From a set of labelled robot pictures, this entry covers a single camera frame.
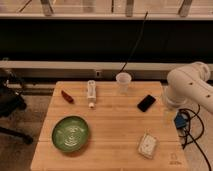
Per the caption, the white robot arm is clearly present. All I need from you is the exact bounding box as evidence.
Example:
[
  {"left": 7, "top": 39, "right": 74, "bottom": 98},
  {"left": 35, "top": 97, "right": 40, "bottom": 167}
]
[{"left": 162, "top": 62, "right": 213, "bottom": 114}]

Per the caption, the black eraser block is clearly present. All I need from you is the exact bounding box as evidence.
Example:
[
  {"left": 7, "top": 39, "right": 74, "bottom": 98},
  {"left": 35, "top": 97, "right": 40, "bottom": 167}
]
[{"left": 137, "top": 95, "right": 156, "bottom": 112}]

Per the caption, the clear plastic cup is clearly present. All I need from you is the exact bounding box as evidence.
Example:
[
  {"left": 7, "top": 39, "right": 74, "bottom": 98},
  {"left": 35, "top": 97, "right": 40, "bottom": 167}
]
[{"left": 116, "top": 72, "right": 132, "bottom": 93}]

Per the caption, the red chili pepper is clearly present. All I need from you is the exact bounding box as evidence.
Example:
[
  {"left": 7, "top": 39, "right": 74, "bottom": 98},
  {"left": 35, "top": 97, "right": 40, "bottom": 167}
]
[{"left": 61, "top": 90, "right": 74, "bottom": 103}]

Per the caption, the green round plate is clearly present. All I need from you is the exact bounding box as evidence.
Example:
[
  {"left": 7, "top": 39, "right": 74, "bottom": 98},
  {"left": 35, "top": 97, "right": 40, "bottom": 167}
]
[{"left": 51, "top": 116, "right": 90, "bottom": 153}]

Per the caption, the blue connector box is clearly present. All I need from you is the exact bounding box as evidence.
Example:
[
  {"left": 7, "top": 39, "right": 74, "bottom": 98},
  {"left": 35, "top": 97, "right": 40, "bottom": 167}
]
[{"left": 174, "top": 114, "right": 187, "bottom": 129}]

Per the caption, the black office chair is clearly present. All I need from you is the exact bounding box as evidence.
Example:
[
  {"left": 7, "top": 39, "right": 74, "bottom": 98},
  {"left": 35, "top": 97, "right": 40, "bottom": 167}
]
[{"left": 0, "top": 68, "right": 33, "bottom": 144}]

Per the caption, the black hanging cable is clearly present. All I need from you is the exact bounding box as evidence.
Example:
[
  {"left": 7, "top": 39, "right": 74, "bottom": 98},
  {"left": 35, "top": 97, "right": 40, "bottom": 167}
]
[{"left": 119, "top": 10, "right": 150, "bottom": 74}]

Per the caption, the black floor cable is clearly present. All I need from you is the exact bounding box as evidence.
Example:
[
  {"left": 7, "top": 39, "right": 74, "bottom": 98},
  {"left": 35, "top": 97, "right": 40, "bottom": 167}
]
[{"left": 177, "top": 103, "right": 213, "bottom": 171}]

